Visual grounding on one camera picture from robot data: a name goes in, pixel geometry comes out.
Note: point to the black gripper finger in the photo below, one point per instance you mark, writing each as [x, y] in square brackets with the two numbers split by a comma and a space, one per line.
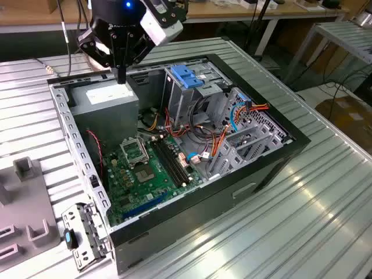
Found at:
[136, 49]
[87, 43]

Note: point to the grey metal disk bay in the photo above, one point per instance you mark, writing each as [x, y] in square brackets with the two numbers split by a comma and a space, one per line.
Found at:
[229, 158]

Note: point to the blue plastic drive latch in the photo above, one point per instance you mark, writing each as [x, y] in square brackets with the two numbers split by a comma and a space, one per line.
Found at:
[186, 76]

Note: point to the grey optical drive cage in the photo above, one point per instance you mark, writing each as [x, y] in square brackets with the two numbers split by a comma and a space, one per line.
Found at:
[180, 101]

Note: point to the grey power supply unit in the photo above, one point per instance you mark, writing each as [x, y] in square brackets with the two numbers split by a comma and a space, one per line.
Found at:
[104, 119]

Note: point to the black RAM slot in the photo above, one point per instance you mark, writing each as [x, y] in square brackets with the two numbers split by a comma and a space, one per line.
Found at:
[173, 162]
[177, 162]
[165, 162]
[169, 162]

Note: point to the small white box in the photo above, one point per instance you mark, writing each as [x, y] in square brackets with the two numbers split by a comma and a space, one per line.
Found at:
[247, 4]

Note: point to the CPU socket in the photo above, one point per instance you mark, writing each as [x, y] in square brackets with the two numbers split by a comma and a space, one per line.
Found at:
[145, 174]

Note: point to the black stand pole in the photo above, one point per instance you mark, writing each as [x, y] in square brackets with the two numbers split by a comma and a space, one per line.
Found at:
[259, 21]

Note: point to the green motherboard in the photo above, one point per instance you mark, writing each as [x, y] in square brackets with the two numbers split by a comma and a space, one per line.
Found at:
[136, 189]

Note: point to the blue expansion slot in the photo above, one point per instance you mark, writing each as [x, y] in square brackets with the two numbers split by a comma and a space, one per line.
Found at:
[145, 205]

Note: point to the grey parts rack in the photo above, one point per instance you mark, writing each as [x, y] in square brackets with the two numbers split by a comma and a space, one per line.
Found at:
[26, 200]

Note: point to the black open PC case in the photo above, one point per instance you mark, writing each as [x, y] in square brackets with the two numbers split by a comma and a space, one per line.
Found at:
[189, 218]

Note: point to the black latch with blue mark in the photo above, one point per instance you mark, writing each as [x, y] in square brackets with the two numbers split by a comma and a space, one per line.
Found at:
[72, 241]

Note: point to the small black device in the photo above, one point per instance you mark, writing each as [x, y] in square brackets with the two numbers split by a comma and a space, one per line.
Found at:
[331, 3]

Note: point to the metal slat side table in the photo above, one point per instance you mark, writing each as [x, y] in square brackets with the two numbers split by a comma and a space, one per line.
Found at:
[343, 37]

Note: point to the large brown cardboard box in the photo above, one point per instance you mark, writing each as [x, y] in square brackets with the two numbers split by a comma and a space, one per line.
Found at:
[348, 116]

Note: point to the silver metal cylinder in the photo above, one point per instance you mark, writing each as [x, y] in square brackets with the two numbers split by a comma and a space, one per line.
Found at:
[363, 19]

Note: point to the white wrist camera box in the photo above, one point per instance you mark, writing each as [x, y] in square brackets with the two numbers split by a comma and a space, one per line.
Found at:
[162, 32]

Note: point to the silver rear slot bracket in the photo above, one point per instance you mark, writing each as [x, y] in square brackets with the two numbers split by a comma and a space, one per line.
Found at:
[78, 222]

